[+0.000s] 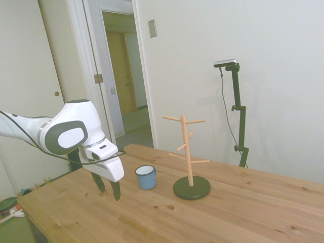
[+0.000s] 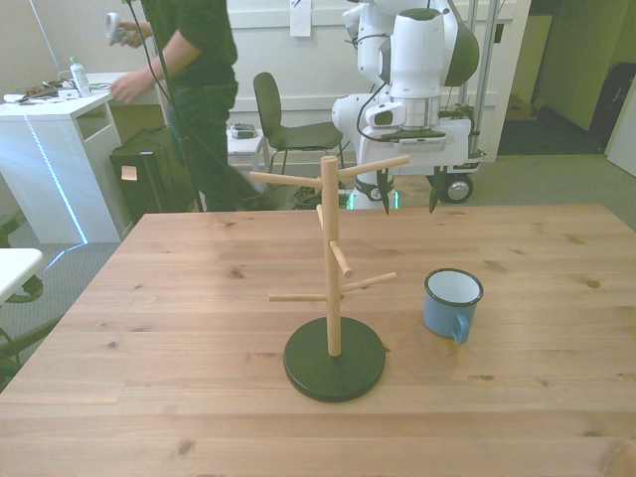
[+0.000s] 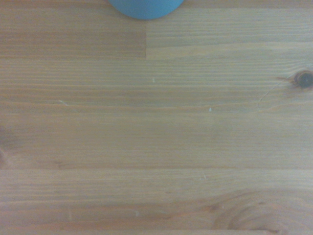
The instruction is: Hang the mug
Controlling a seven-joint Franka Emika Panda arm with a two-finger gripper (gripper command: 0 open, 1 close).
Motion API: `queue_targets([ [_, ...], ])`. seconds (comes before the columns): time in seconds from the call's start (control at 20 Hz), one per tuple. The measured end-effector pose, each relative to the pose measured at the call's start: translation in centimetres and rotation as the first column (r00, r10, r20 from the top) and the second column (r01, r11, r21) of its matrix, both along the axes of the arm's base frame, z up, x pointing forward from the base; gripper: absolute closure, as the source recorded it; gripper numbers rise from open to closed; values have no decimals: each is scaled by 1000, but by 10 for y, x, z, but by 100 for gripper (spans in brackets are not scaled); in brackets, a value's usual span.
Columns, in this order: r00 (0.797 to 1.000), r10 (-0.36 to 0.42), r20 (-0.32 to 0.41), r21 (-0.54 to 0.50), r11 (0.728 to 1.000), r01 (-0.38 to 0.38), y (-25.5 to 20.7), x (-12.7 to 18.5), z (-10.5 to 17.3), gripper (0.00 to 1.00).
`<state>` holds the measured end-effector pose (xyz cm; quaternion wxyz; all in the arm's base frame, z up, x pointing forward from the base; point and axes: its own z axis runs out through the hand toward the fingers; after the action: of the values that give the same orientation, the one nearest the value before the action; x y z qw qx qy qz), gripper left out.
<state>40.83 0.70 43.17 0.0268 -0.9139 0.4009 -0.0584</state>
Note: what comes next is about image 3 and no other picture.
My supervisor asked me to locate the blue enamel mug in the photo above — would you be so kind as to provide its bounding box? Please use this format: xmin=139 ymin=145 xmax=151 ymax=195
xmin=107 ymin=0 xmax=184 ymax=21

